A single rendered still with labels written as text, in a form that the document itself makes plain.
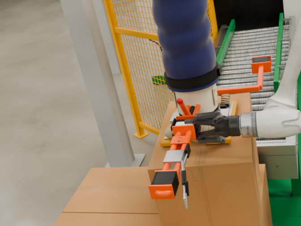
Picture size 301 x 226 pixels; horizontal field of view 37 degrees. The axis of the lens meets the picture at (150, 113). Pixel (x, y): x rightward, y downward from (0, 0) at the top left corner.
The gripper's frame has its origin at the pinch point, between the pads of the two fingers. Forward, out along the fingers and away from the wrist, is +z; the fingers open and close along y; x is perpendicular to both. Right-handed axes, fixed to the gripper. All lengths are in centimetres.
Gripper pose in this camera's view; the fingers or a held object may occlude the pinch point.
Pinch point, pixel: (185, 129)
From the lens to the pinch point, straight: 166.6
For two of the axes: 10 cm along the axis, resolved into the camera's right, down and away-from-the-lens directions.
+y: 2.1, 8.8, 4.2
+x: 2.4, -4.7, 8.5
